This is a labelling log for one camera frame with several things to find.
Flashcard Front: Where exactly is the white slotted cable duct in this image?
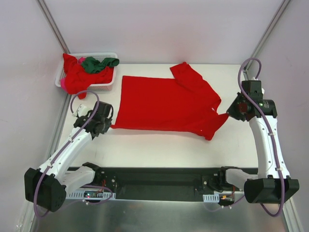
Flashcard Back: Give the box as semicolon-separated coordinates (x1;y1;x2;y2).
203;194;220;203
66;190;116;201

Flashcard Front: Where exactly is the left white slotted cable duct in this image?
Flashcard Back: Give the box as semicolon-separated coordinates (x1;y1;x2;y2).
66;190;116;201

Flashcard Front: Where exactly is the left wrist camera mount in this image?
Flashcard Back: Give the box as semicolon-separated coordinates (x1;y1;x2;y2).
73;104;92;117

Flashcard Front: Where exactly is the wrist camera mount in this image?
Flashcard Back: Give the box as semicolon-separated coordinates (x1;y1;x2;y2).
73;104;92;117
250;76;265;94

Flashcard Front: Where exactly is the right white slotted cable duct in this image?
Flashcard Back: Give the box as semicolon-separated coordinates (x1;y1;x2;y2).
203;194;220;203

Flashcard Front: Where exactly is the green t shirt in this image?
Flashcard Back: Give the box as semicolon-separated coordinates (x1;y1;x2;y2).
81;57;120;74

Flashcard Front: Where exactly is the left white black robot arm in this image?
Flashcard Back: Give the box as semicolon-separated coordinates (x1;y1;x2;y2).
24;101;113;212

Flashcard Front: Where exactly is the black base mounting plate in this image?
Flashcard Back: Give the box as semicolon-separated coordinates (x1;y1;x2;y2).
84;167;241;202

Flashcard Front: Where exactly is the white plastic laundry basket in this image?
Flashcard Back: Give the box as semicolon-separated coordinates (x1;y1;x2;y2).
55;52;118;94

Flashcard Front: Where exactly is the red t shirt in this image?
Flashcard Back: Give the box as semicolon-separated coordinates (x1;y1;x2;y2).
63;53;114;95
112;62;228;141

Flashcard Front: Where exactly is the red t shirt in basket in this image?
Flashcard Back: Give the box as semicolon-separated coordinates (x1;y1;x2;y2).
63;53;114;95

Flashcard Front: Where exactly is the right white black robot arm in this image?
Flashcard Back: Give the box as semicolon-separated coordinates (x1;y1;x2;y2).
207;80;299;204

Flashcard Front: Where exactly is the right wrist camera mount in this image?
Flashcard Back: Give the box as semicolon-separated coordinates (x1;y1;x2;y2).
250;76;265;94

